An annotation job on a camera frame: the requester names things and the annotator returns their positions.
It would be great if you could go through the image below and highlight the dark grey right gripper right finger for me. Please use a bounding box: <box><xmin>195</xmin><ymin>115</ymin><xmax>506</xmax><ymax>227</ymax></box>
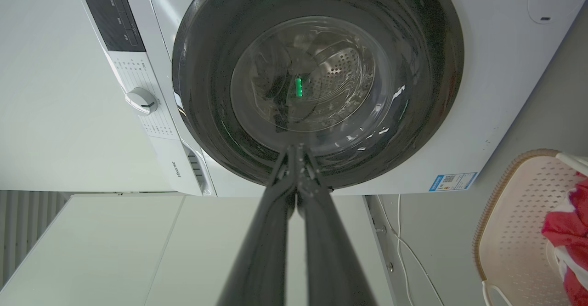
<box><xmin>295</xmin><ymin>143</ymin><xmax>377</xmax><ymax>306</ymax></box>

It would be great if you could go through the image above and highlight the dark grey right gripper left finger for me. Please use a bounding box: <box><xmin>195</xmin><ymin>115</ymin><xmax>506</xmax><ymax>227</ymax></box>
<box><xmin>217</xmin><ymin>144</ymin><xmax>297</xmax><ymax>306</ymax></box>

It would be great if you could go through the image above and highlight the beige perforated laundry basket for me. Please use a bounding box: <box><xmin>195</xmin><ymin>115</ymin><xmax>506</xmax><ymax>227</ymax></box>
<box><xmin>472</xmin><ymin>149</ymin><xmax>588</xmax><ymax>306</ymax></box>

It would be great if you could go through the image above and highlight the blue energy label sticker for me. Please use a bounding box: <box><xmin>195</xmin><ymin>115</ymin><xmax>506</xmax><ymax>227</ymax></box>
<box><xmin>429</xmin><ymin>172</ymin><xmax>478</xmax><ymax>192</ymax></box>

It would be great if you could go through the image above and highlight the round black washing machine door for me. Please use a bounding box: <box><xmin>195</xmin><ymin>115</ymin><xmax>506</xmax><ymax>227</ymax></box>
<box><xmin>172</xmin><ymin>0</ymin><xmax>465</xmax><ymax>190</ymax></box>

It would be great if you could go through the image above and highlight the white washing machine control knob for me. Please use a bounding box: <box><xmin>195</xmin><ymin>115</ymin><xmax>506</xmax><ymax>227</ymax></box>
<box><xmin>125</xmin><ymin>87</ymin><xmax>158</xmax><ymax>116</ymax></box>

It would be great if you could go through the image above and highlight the white front-load washing machine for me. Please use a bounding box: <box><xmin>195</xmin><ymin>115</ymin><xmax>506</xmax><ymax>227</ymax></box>
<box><xmin>75</xmin><ymin>0</ymin><xmax>588</xmax><ymax>198</ymax></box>

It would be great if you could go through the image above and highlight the red and white garment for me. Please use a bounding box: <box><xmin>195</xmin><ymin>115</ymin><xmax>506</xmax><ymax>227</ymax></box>
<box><xmin>541</xmin><ymin>172</ymin><xmax>588</xmax><ymax>306</ymax></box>

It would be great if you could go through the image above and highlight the thin white cable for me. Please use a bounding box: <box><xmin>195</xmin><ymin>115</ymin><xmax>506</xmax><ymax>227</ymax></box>
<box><xmin>379</xmin><ymin>194</ymin><xmax>444</xmax><ymax>306</ymax></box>

